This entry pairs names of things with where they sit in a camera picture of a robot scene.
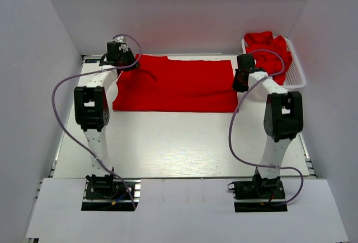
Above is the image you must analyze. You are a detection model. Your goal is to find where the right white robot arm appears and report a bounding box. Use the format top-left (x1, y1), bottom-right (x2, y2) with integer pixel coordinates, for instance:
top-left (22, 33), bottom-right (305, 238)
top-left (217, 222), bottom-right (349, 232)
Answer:
top-left (232, 54), bottom-right (303, 198)

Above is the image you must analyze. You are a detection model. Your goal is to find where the white plastic basket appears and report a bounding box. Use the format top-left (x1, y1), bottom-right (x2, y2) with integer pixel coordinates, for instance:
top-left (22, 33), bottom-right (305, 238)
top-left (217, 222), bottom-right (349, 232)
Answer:
top-left (242, 38), bottom-right (305, 89)

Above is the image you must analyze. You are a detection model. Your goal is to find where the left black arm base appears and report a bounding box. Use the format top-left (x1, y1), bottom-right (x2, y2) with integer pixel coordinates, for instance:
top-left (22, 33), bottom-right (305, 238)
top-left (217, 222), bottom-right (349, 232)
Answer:
top-left (81, 174), bottom-right (141, 212)

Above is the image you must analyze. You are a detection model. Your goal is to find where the blue label sticker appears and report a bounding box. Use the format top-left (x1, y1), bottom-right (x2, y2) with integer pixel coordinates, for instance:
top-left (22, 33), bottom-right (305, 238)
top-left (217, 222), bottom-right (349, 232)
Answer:
top-left (84, 59), bottom-right (100, 63)

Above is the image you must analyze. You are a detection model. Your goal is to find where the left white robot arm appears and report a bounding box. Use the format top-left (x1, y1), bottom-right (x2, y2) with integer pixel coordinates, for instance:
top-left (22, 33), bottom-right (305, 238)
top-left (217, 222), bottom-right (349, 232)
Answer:
top-left (74, 35), bottom-right (139, 175)

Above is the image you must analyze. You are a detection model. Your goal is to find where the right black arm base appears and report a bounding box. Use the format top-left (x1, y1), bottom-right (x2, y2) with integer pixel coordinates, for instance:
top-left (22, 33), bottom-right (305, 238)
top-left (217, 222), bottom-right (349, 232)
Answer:
top-left (227, 174), bottom-right (288, 213)

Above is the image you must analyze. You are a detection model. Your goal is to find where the red t shirt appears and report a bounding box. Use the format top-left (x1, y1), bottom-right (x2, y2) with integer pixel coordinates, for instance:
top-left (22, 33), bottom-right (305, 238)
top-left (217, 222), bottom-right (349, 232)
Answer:
top-left (112, 55), bottom-right (238, 113)

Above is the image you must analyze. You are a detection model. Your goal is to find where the pile of red shirts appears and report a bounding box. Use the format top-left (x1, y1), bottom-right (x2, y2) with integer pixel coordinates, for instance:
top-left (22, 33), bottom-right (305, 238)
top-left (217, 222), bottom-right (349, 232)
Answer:
top-left (244, 31), bottom-right (293, 85)

